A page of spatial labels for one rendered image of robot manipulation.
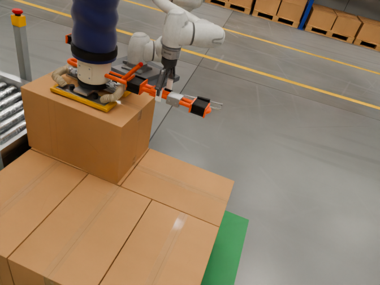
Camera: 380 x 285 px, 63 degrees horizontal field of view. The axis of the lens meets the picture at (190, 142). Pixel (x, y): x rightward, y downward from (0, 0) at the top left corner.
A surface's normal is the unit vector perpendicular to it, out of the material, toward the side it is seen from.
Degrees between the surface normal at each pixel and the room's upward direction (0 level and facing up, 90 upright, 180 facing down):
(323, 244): 0
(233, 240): 0
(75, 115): 90
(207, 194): 0
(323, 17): 90
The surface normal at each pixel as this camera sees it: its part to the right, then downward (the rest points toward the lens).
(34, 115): -0.34, 0.51
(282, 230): 0.20, -0.78
